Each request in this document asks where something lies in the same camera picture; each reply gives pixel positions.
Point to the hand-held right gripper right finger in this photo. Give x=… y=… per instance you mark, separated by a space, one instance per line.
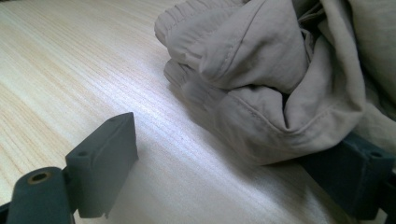
x=348 y=177

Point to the beige shorts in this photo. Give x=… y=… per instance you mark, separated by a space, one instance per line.
x=267 y=77

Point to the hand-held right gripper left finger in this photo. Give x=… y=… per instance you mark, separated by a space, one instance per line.
x=102 y=168

